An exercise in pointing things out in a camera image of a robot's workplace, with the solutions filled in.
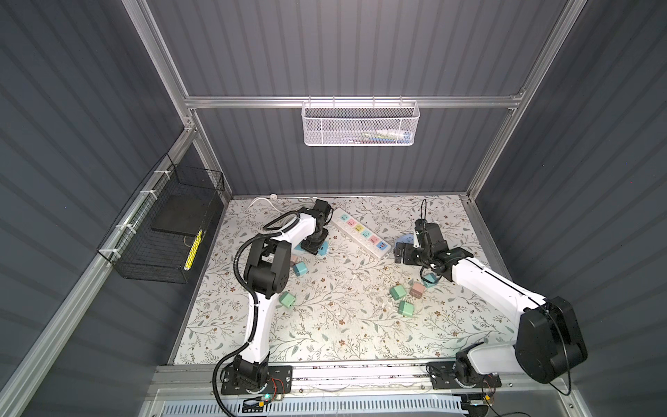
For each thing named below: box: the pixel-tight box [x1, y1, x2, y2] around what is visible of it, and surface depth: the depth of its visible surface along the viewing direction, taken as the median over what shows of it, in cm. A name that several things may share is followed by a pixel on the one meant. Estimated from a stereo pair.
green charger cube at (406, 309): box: [397, 300, 415, 318], surface depth 87 cm
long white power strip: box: [330, 207, 393, 259], surface depth 107 cm
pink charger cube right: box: [409, 281, 426, 299], surface depth 91 cm
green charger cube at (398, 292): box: [389, 284, 407, 301], surface depth 91 cm
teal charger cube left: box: [292, 261, 309, 277], surface depth 96 cm
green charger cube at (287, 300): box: [278, 291, 297, 309], surface depth 89 cm
